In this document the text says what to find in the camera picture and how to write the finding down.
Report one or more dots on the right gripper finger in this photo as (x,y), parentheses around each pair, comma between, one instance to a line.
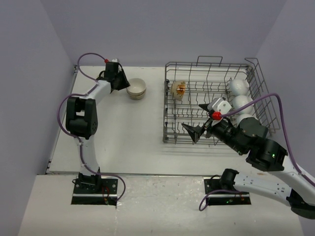
(205,107)
(194,132)

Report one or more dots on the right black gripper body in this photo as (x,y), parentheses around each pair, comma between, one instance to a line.
(222,131)

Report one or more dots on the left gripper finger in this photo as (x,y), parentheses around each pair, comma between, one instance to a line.
(124,83)
(115,86)

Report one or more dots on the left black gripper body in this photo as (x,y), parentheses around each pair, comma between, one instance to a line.
(116,76)

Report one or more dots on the beige bowl white flower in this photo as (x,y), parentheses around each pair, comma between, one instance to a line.
(137,87)

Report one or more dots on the beige bowl brown pattern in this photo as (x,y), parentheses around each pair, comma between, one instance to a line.
(138,97)

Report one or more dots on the beige bowl orange flower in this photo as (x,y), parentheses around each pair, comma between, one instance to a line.
(178,89)

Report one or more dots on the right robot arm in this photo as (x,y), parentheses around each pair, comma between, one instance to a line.
(250,138)

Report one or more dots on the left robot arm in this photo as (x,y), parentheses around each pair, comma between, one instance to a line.
(82,121)

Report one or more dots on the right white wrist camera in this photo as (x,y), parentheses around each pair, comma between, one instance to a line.
(219,106)

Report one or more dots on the grey wire dish rack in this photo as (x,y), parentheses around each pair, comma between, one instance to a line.
(187,85)

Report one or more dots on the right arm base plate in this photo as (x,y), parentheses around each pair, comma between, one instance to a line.
(222,198)

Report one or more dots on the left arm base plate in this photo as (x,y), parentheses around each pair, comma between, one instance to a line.
(103,194)

